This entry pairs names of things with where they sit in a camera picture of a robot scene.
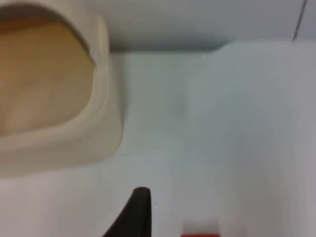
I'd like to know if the cream box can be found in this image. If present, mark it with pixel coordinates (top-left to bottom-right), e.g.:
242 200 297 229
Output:
0 0 125 177

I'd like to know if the red block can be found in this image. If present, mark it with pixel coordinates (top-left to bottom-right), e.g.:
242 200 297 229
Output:
180 232 220 237

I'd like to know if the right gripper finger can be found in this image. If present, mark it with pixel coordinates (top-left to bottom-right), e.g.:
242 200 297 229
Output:
102 187 152 237

